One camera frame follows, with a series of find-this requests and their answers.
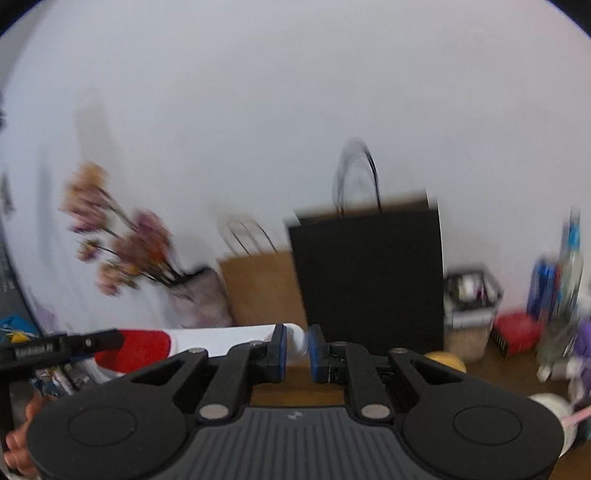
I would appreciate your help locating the yellow ceramic mug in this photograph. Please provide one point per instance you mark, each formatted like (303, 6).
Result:
(448, 359)

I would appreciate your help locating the brown paper bag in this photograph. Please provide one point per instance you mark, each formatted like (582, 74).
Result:
(260, 278)

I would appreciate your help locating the white ceramic bowl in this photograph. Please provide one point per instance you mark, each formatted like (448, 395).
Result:
(561, 409)

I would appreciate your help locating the blue drink can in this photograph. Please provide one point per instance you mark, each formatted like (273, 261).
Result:
(543, 289)

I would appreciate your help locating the clear glass bottle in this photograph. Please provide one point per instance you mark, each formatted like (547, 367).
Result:
(560, 328)

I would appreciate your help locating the pink spoon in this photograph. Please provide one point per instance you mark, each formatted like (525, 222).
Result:
(577, 417)

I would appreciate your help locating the black paper bag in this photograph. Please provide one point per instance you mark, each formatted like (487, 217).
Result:
(372, 276)

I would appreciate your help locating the red black small box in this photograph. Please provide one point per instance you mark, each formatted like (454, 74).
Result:
(516, 333)

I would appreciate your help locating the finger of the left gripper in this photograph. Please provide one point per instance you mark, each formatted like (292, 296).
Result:
(59, 349)

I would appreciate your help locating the purple package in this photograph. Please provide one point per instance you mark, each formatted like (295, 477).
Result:
(582, 355)

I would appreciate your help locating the pink stone vase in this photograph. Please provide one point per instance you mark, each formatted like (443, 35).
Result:
(199, 300)

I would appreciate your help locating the clear plastic food container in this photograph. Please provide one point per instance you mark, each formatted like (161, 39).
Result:
(472, 297)

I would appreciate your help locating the person's left hand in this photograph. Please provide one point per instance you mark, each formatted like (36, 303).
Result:
(18, 456)

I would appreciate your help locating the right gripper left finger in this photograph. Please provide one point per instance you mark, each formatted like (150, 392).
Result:
(144, 425)

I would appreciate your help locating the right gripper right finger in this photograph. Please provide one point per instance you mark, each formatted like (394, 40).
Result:
(409, 417)

